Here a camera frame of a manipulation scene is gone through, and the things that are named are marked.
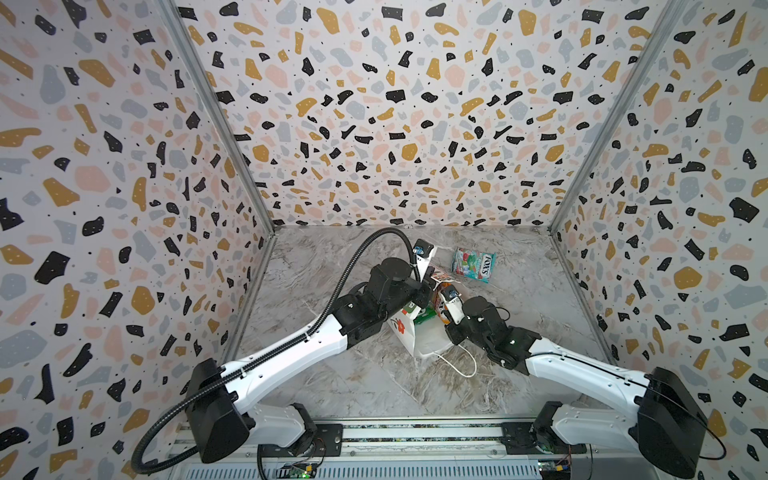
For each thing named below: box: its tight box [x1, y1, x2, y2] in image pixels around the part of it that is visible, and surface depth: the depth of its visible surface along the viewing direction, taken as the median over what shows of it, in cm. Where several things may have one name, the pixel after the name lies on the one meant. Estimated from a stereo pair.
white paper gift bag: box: [387, 305, 452, 357], surface depth 81 cm
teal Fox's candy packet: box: [451, 247, 497, 284], surface depth 108 cm
